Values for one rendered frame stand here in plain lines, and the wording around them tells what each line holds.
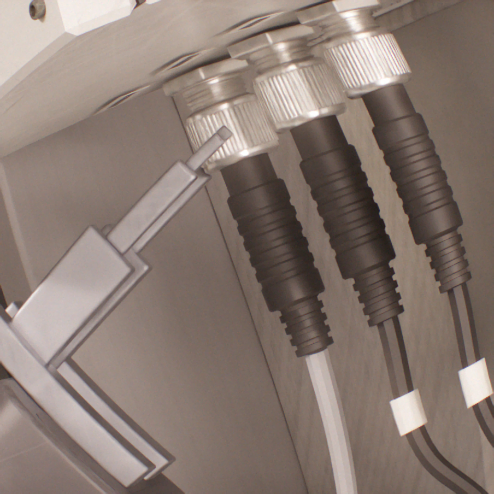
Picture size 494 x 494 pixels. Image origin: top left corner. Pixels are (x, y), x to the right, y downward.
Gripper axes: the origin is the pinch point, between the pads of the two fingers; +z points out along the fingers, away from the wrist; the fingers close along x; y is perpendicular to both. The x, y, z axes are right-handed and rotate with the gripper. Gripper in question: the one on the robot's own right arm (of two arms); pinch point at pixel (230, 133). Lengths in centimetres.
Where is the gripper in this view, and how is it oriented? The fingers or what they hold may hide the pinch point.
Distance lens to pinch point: 69.4
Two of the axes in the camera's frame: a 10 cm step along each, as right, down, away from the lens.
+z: 7.0, -7.1, -1.0
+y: 7.0, 7.1, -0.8
